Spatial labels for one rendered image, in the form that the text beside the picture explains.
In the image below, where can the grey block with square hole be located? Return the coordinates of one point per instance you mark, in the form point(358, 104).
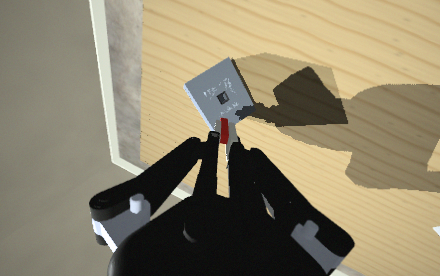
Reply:
point(219, 93)

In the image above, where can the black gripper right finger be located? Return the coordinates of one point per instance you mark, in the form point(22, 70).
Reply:
point(257, 182)

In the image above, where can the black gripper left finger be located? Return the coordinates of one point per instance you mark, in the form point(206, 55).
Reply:
point(120, 210)

